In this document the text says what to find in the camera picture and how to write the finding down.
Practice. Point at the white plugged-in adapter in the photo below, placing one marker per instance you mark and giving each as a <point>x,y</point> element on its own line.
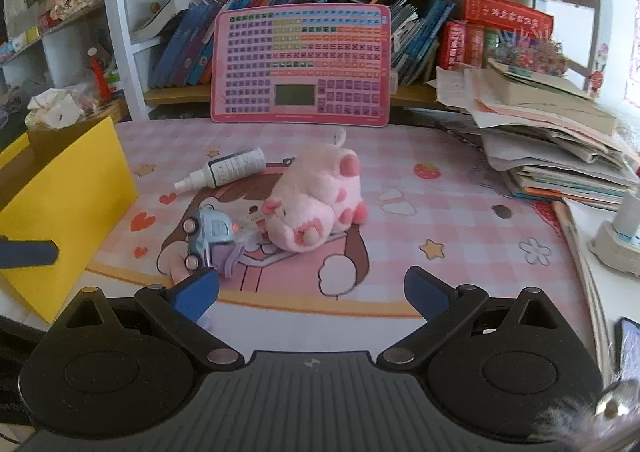
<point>631,217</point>

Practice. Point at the red pen toy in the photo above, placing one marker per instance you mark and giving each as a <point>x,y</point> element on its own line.
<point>101,80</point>

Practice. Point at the brown coin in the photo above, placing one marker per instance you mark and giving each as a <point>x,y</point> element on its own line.
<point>501,211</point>

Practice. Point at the pink printed table mat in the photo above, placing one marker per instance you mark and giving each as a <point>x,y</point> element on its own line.
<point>450,242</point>

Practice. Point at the colourful flower bouquet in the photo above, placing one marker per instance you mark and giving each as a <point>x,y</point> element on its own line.
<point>530,55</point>

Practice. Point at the grey fluffy pompom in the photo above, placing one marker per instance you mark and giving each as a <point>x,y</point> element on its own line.
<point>565,419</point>

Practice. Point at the row of blue books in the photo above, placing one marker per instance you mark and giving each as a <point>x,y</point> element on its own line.
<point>185,47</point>

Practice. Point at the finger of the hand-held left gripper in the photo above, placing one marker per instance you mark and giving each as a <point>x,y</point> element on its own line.
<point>30,252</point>

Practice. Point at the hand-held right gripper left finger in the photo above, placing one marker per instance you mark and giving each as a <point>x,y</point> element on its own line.
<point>192,294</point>

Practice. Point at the black smartphone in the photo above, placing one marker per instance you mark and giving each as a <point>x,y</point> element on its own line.
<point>631,347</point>

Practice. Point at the white crumpled tissue bag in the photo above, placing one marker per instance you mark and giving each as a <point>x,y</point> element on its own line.
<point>52,107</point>

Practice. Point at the pink plush pig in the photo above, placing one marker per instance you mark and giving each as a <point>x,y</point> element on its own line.
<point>310,197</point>

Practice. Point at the red cartoon wall sticker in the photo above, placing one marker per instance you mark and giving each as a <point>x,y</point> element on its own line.
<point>596,77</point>

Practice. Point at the red books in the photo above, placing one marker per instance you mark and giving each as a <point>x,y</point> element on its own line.
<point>457,45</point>

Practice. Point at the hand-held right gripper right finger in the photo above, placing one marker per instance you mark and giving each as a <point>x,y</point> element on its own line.
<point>425,289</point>

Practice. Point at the purple blue toy car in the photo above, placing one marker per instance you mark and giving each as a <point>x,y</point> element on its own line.
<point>215,232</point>

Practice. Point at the white spray bottle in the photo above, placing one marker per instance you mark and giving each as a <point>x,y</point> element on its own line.
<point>235,166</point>

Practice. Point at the stack of papers and books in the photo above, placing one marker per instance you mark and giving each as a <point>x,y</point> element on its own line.
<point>550,132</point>

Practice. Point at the yellow cardboard box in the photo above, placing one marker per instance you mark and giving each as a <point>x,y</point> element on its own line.
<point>75,212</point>

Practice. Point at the white power strip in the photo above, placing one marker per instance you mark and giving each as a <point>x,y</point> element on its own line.
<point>612,244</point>

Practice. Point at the pink learning tablet board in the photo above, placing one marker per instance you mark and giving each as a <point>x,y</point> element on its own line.
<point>300,57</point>

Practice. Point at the white notebook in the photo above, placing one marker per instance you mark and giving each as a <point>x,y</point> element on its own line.
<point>582,282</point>

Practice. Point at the red printed box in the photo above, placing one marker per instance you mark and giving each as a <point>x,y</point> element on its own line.
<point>505,12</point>

